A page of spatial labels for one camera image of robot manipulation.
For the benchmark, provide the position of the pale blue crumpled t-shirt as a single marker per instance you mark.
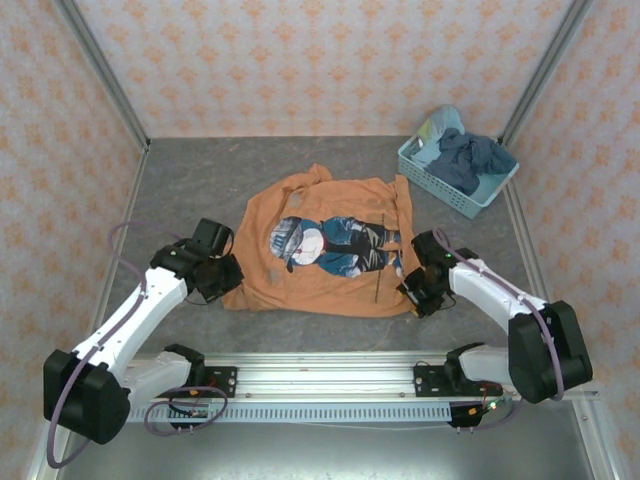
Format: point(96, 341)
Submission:
point(445, 120)

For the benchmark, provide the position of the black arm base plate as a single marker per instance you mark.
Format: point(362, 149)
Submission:
point(222, 380)
point(427, 380)

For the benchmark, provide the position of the dark blue crumpled t-shirt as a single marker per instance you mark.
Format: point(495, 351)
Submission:
point(465, 160)

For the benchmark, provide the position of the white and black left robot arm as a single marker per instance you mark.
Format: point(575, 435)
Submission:
point(130, 320)

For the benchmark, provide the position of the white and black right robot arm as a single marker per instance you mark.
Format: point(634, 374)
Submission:
point(490, 290)

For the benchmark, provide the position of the light blue plastic basket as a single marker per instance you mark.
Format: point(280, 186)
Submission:
point(450, 192)

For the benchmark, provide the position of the aluminium frame post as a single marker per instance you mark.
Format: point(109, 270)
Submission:
point(107, 75)
point(542, 75)

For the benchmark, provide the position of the aluminium table side rail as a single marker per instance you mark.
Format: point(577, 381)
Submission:
point(530, 240)
point(117, 240)

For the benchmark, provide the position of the orange cartoon print t-shirt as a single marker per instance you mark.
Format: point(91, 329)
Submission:
point(330, 200)

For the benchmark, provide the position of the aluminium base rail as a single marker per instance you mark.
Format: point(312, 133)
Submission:
point(325, 375)

